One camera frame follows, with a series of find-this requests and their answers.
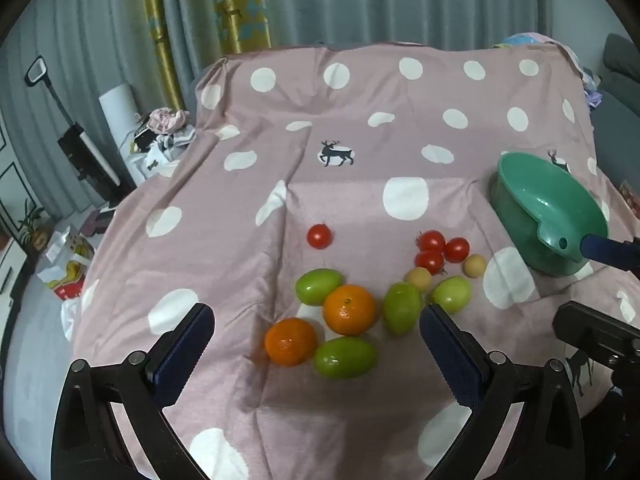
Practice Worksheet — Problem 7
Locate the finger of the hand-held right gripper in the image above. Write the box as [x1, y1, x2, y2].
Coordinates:
[579, 233, 640, 273]
[552, 301, 640, 361]

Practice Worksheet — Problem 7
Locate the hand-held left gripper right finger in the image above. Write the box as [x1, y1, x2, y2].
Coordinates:
[419, 304, 586, 480]

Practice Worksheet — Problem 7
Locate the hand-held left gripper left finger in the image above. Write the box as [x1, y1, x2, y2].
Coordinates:
[50, 302, 216, 480]

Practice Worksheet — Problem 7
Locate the green jujube fruit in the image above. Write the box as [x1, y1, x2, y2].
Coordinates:
[383, 282, 423, 336]
[295, 268, 345, 306]
[431, 275, 473, 315]
[313, 336, 377, 380]

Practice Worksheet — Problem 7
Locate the green plastic bowl with handle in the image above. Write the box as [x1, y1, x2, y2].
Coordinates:
[489, 151, 610, 277]

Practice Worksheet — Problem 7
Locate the red cherry tomato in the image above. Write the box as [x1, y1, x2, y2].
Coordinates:
[418, 230, 446, 253]
[306, 223, 333, 250]
[414, 250, 446, 275]
[444, 237, 471, 263]

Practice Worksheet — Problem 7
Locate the orange mandarin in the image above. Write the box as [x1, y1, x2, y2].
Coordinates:
[322, 284, 377, 337]
[264, 317, 319, 366]

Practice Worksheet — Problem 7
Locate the red snack packet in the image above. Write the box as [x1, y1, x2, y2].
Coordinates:
[619, 182, 640, 218]

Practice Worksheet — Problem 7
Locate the printed plastic bag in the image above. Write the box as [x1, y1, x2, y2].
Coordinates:
[37, 227, 98, 303]

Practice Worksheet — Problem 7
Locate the purple box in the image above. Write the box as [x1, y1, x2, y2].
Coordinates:
[80, 207, 118, 236]

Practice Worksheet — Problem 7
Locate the grey sofa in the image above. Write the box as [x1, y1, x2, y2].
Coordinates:
[590, 32, 640, 221]

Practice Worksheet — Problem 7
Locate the colourful cloth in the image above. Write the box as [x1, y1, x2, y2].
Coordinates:
[492, 31, 601, 108]

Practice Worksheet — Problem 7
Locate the potted plant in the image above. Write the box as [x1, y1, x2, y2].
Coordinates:
[12, 200, 51, 256]

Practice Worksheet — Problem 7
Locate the black stick vacuum cleaner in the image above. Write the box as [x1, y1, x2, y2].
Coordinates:
[25, 57, 123, 206]

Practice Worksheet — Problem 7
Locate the pile of clothes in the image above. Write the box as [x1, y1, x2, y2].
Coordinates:
[127, 107, 198, 181]

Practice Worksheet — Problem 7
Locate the white cylinder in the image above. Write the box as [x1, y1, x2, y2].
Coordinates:
[98, 84, 143, 186]

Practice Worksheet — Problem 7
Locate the pink polka dot blanket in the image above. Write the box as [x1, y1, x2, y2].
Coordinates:
[65, 40, 640, 480]

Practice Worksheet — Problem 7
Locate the gold satin curtain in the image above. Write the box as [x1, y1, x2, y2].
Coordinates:
[139, 0, 183, 111]

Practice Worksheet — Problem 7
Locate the grey curtain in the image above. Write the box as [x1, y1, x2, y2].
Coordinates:
[0, 0, 640, 221]

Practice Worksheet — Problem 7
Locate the yellow patterned curtain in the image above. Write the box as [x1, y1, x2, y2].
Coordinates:
[210, 0, 271, 53]

